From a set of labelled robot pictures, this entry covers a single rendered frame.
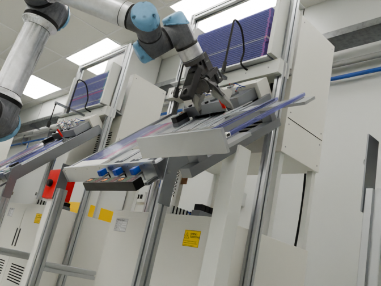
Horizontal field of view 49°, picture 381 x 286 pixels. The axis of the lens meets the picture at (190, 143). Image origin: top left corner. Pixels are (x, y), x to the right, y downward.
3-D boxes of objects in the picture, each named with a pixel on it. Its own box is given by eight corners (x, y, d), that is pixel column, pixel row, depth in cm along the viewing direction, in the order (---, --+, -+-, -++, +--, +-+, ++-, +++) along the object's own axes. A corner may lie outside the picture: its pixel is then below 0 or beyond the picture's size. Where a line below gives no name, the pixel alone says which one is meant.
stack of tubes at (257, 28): (263, 55, 190) (272, 5, 198) (187, 78, 228) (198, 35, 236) (279, 68, 198) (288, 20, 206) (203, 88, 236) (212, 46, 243)
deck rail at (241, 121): (163, 180, 141) (156, 163, 140) (159, 180, 143) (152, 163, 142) (274, 106, 187) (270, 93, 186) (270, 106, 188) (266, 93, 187)
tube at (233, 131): (212, 145, 108) (211, 140, 108) (208, 146, 109) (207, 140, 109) (305, 95, 142) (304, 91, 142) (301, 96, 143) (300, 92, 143)
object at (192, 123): (226, 135, 167) (222, 123, 166) (131, 147, 216) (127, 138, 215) (270, 106, 188) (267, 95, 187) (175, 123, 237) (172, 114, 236)
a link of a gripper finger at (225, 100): (243, 96, 139) (221, 79, 140) (234, 105, 136) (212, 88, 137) (240, 102, 142) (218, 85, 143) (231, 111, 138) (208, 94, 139)
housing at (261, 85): (266, 112, 186) (256, 81, 183) (191, 124, 222) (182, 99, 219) (276, 105, 191) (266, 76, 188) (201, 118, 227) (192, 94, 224)
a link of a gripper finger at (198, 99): (207, 108, 152) (210, 87, 145) (198, 116, 148) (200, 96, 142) (200, 104, 153) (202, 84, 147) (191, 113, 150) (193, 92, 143)
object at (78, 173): (159, 180, 143) (151, 161, 141) (69, 182, 191) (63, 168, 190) (161, 178, 144) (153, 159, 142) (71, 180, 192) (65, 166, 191)
